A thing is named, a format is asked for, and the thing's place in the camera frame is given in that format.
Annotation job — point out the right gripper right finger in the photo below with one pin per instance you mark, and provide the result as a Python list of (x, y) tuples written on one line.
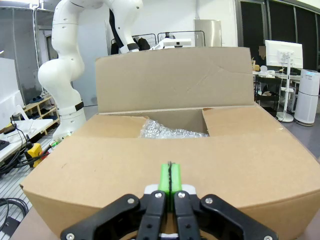
[(190, 220)]

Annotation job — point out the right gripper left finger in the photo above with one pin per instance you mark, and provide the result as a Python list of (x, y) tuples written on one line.
[(150, 220)]

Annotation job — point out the brown cardboard box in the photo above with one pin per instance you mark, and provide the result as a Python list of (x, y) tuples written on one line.
[(175, 82)]

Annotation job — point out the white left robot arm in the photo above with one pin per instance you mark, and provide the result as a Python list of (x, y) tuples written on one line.
[(62, 75)]

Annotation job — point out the clear bubble wrap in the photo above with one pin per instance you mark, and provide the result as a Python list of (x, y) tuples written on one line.
[(165, 131)]

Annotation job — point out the yellow emergency stop box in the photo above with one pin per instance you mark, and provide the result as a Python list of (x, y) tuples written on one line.
[(33, 152)]

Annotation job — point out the white folding table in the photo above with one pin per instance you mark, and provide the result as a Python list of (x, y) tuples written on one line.
[(30, 125)]

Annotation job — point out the white monitor floor stand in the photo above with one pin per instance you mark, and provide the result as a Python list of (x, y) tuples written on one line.
[(286, 100)]

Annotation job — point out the wooden shoe rack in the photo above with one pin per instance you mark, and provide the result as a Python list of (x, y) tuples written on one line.
[(37, 107)]

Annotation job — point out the white air purifier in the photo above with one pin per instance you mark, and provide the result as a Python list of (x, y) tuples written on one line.
[(307, 100)]

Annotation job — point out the white computer monitor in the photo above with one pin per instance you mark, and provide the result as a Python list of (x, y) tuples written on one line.
[(272, 55)]

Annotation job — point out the steel cabinet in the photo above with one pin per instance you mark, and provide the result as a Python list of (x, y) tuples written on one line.
[(207, 32)]

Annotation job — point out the white foam block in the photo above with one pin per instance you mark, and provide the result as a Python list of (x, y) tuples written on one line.
[(10, 87)]

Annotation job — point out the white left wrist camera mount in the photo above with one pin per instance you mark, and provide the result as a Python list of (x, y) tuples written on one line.
[(172, 42)]

